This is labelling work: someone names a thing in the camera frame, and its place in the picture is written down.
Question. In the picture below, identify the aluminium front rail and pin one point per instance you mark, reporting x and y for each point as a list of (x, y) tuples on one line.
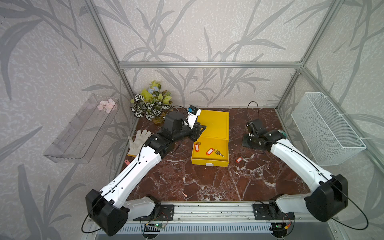
[(185, 212)]

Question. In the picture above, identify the circuit board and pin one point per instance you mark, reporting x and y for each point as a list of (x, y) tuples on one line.
[(280, 228), (154, 227)]

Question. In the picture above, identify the pink artificial flower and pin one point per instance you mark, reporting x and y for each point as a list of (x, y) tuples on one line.
[(106, 106)]

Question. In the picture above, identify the clear acrylic wall shelf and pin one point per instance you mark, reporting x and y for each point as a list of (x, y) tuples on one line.
[(79, 140)]

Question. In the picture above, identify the yellow drawer cabinet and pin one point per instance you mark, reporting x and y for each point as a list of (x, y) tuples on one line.
[(217, 124)]

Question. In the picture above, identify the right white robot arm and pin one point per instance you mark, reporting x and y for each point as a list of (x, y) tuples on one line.
[(329, 193)]

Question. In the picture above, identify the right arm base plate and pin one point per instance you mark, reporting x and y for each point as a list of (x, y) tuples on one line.
[(270, 212)]

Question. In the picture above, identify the left circuit board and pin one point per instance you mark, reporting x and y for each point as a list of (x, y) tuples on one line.
[(154, 227)]

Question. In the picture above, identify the yellow top drawer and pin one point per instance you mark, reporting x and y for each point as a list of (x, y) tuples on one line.
[(200, 158)]

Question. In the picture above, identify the artificial potted plant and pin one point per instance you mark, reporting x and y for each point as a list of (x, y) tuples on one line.
[(152, 103)]

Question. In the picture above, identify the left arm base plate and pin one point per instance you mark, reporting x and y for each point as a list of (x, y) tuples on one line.
[(162, 212)]

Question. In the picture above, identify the white wire mesh basket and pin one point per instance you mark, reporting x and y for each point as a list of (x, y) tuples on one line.
[(330, 138)]

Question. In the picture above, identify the right circuit board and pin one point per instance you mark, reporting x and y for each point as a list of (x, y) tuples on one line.
[(280, 228)]

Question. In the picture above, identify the white work glove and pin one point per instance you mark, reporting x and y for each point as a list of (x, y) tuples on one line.
[(136, 145)]

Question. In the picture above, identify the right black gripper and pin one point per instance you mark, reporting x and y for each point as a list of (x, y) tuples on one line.
[(244, 142)]

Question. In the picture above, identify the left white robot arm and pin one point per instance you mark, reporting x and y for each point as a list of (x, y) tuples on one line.
[(118, 190)]

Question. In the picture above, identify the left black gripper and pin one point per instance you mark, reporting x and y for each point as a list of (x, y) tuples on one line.
[(195, 131)]

